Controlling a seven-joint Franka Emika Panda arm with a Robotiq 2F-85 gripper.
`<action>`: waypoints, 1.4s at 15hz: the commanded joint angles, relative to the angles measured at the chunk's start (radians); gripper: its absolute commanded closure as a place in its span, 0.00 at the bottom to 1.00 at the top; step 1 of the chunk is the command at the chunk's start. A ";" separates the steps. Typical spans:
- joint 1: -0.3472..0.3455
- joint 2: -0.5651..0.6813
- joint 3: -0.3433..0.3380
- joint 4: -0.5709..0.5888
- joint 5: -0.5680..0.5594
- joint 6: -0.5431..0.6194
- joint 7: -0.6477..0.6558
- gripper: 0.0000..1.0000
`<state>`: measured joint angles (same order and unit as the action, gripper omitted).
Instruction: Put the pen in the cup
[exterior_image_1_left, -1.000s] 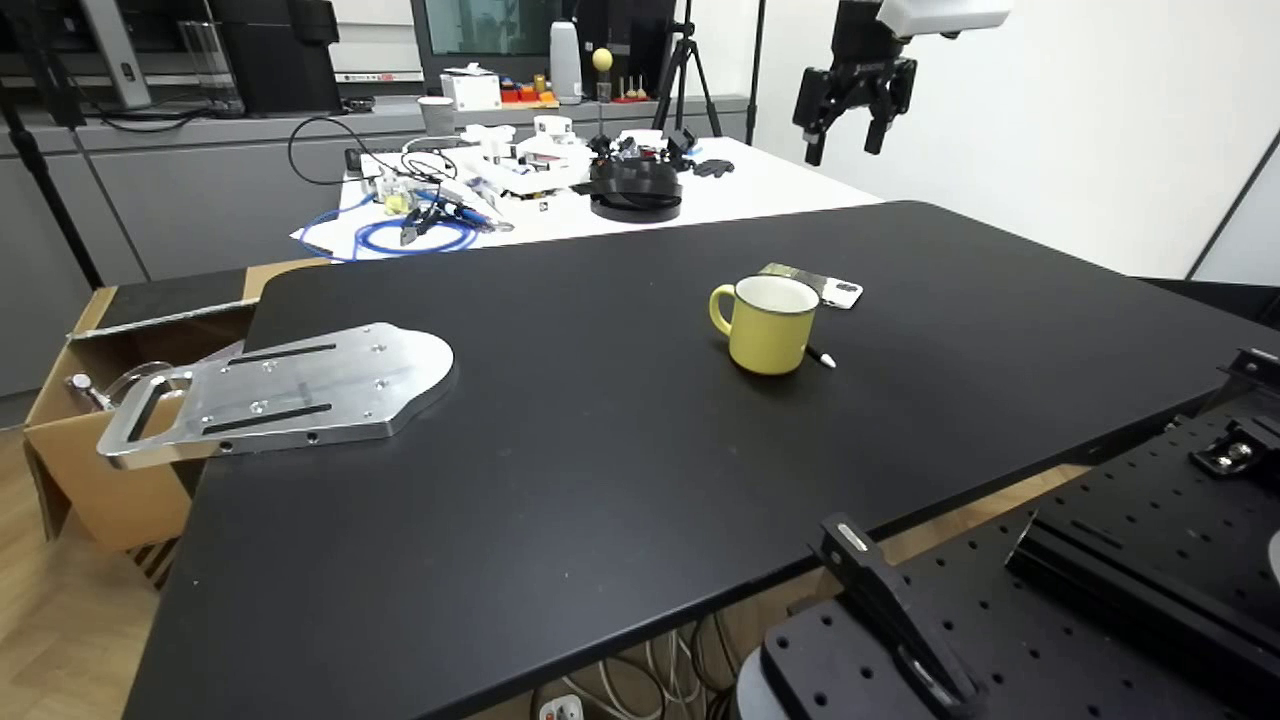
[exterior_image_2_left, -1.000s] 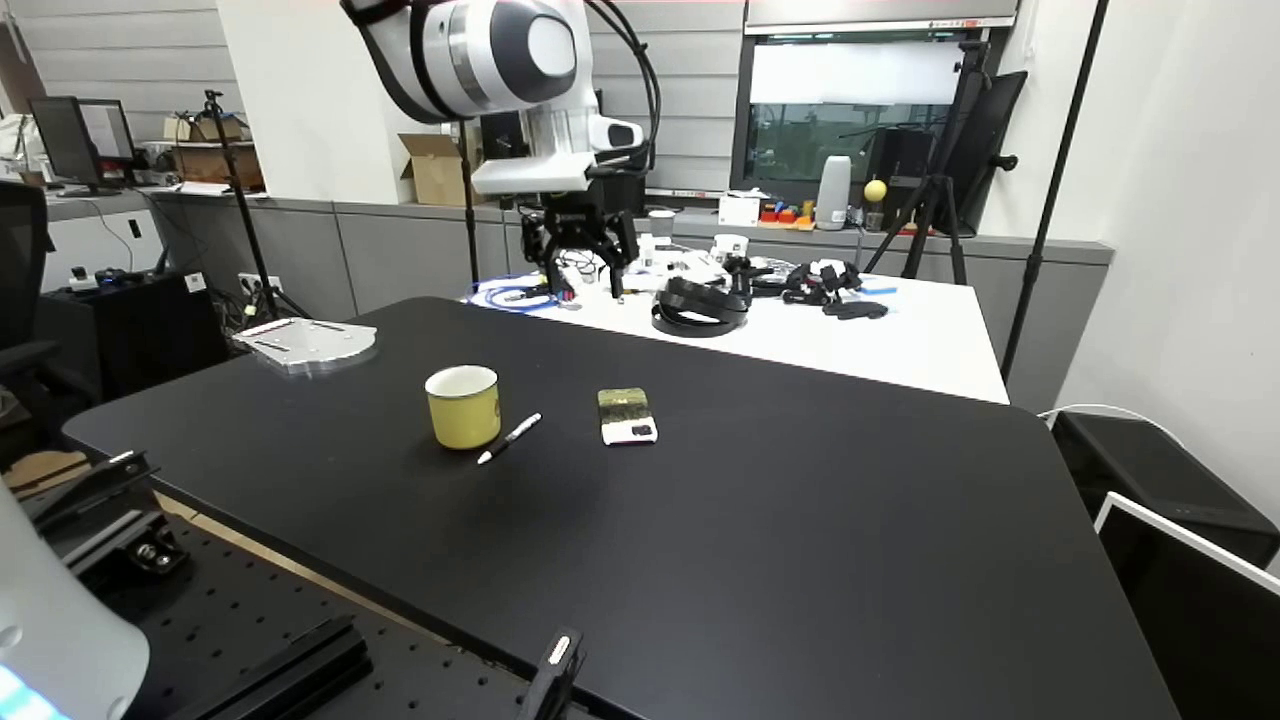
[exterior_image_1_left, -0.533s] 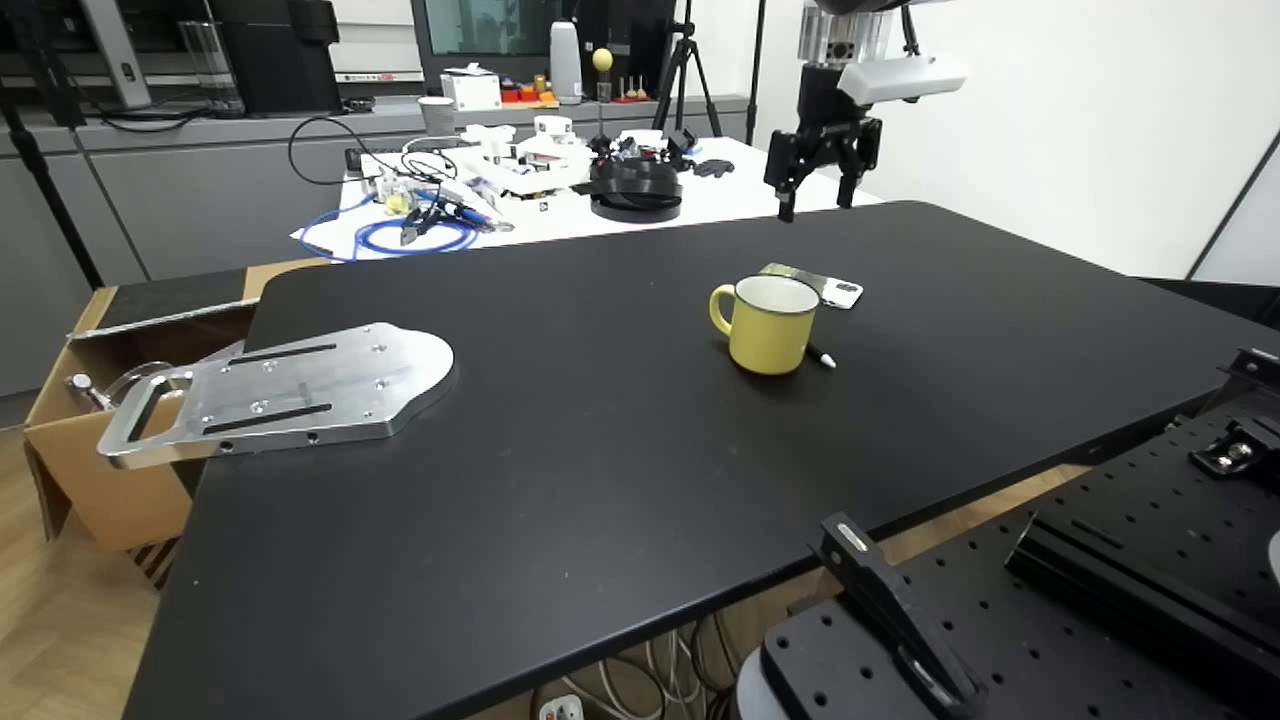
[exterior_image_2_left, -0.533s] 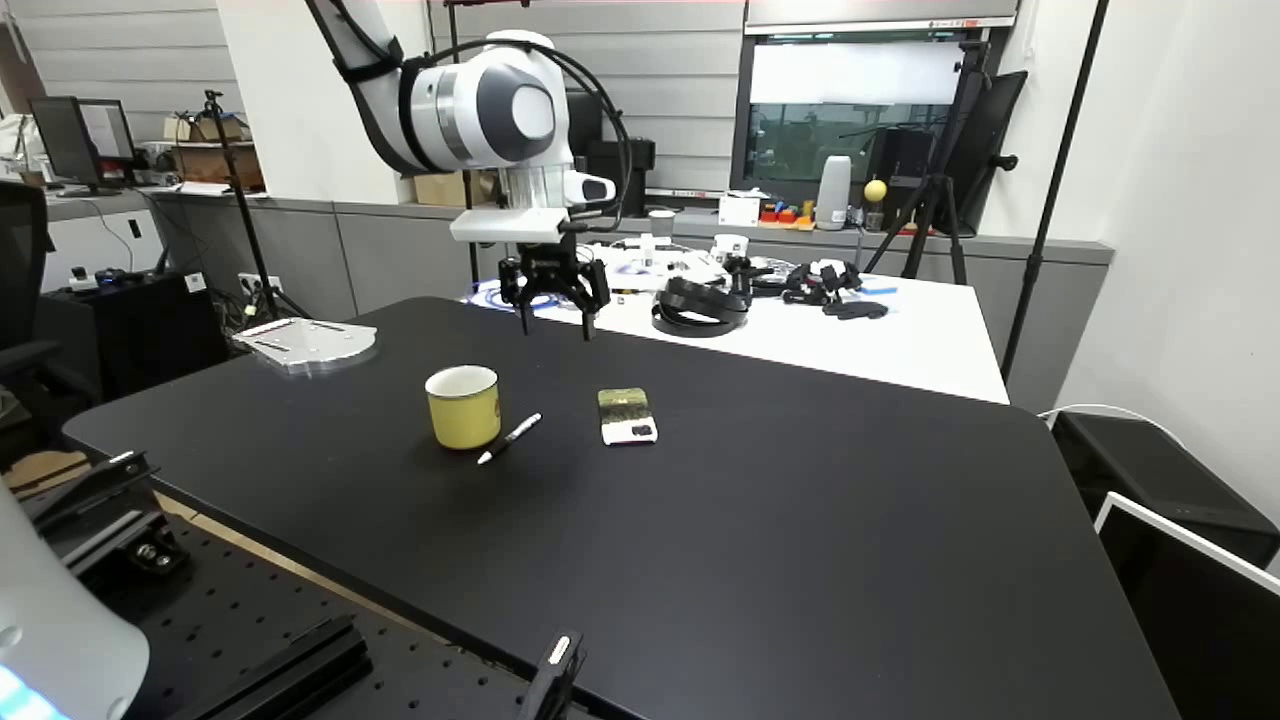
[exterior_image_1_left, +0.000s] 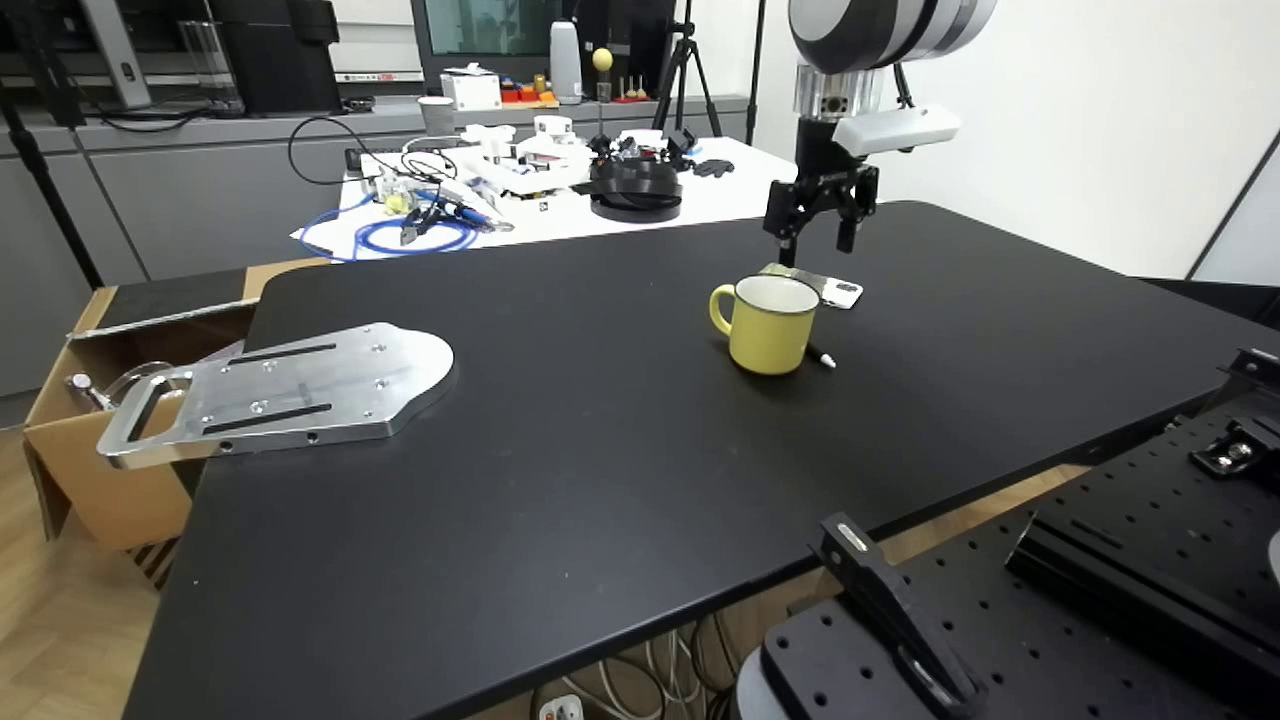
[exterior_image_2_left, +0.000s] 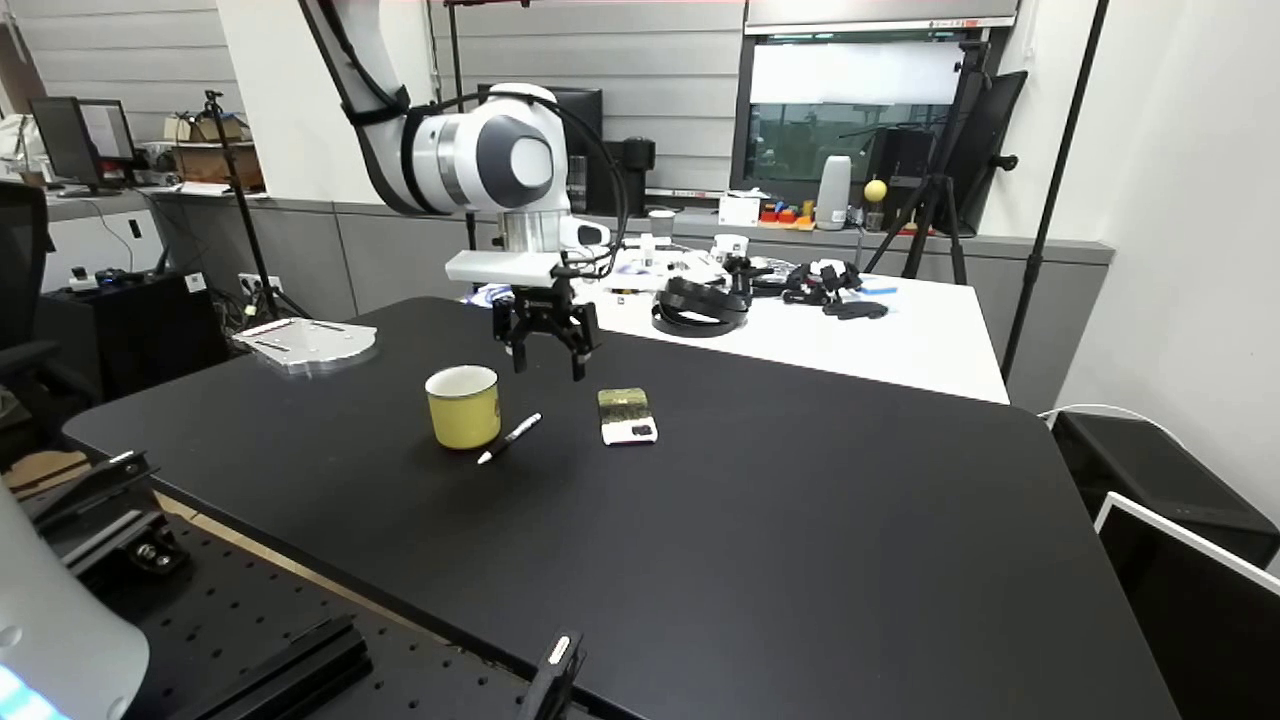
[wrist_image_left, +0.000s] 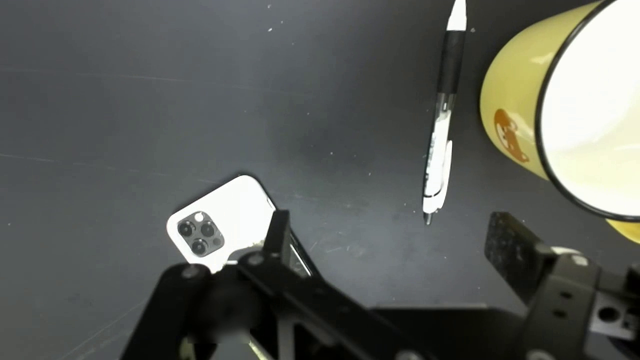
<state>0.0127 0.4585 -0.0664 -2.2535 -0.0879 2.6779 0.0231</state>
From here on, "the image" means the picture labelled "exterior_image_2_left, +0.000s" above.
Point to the white electronics pile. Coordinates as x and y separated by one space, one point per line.
640 267

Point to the small olive green card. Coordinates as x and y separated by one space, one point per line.
620 398

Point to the aluminium mounting plate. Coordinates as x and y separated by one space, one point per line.
308 343

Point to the white cylindrical speaker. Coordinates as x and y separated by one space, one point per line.
835 194

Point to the black office chair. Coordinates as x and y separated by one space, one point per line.
26 305

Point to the white side table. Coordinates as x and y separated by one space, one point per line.
883 343

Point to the black camera tripod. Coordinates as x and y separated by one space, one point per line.
942 173

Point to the black light stand pole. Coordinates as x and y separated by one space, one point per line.
1063 173

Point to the thin black tripod stand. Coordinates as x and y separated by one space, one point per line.
247 215

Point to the black storage box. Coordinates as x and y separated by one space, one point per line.
1162 492

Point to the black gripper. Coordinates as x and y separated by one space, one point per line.
545 305

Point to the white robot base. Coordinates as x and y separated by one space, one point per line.
63 627

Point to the black framed window screen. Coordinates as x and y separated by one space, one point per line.
815 115

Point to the black perforated breadboard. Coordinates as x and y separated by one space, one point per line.
242 627

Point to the small white box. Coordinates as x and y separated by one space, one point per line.
743 209

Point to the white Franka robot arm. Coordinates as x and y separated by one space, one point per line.
464 162

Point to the small yellow ball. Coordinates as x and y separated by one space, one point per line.
872 194

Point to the black table clamp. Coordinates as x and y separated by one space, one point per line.
548 682

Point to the round black headset device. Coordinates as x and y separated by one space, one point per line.
696 311

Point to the black mount bracket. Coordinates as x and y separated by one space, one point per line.
102 515

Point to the white smartphone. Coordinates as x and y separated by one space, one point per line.
630 429

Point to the black and white pen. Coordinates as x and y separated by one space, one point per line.
511 438

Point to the black desktop monitor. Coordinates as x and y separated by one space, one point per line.
86 143

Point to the black aluminium rail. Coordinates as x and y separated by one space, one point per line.
286 675

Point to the yellow mug with bear print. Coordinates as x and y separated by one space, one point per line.
462 411

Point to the white framed black panel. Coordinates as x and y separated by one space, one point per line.
1201 627

